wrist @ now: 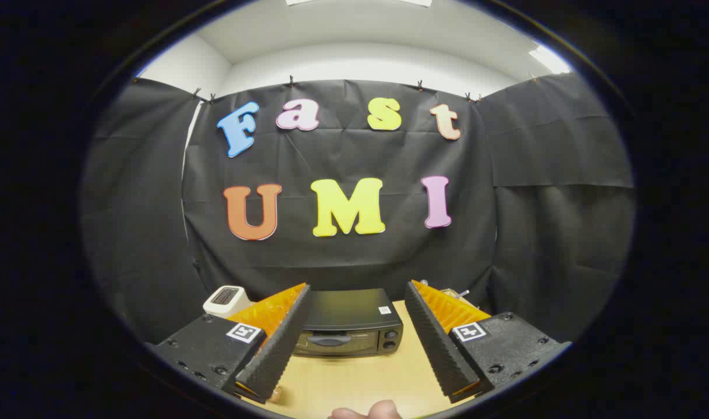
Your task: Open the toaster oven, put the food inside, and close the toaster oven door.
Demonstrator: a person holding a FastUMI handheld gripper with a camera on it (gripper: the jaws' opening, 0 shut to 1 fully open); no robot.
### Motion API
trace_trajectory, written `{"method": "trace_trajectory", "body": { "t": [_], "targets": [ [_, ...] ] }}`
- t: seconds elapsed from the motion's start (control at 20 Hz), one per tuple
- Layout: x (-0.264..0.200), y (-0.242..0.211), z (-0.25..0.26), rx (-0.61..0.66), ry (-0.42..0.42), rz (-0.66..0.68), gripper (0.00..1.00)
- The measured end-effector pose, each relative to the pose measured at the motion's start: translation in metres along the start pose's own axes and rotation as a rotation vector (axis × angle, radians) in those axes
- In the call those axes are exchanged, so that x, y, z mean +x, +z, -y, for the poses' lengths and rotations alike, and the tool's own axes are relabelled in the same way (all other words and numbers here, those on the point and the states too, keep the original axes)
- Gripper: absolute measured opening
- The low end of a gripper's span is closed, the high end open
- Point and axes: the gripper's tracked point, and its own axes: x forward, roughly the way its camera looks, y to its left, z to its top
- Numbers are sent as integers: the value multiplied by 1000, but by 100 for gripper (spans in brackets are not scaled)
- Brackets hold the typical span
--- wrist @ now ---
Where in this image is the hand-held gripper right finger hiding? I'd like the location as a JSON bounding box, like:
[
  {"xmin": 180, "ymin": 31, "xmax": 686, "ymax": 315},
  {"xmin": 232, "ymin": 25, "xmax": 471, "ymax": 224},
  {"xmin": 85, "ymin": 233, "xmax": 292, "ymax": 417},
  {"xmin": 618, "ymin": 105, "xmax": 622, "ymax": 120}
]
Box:
[{"xmin": 405, "ymin": 279, "xmax": 572, "ymax": 404}]

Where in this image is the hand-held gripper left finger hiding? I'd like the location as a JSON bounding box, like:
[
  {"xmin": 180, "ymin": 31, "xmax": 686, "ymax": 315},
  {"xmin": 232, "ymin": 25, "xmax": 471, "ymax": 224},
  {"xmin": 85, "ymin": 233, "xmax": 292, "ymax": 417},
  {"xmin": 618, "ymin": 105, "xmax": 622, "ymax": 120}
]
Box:
[{"xmin": 147, "ymin": 283, "xmax": 312, "ymax": 404}]

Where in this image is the black toaster oven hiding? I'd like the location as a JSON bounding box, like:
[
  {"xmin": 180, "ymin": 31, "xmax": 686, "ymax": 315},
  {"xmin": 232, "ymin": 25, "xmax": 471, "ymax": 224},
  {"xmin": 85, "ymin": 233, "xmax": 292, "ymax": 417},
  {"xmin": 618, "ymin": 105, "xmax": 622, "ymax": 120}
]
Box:
[{"xmin": 293, "ymin": 288, "xmax": 404, "ymax": 357}]

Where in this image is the white pop-up toaster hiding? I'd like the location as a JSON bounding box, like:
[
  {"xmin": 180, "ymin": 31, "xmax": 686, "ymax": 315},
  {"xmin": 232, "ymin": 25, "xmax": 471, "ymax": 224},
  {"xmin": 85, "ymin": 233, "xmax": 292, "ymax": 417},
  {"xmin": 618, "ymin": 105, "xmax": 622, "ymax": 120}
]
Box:
[{"xmin": 203, "ymin": 286, "xmax": 251, "ymax": 318}]

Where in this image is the black backdrop cloth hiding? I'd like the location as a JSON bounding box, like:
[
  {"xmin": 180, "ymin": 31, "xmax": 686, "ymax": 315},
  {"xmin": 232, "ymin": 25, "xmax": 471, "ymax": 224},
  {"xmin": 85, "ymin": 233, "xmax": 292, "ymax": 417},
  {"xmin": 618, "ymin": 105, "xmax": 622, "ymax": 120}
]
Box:
[{"xmin": 80, "ymin": 73, "xmax": 636, "ymax": 345}]

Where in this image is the ceiling light panel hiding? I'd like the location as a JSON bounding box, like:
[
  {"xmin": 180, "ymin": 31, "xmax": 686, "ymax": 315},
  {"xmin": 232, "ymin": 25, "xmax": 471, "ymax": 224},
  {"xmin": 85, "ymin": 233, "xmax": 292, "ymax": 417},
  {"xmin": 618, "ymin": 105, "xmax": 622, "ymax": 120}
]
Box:
[
  {"xmin": 528, "ymin": 45, "xmax": 570, "ymax": 75},
  {"xmin": 285, "ymin": 0, "xmax": 434, "ymax": 8}
]

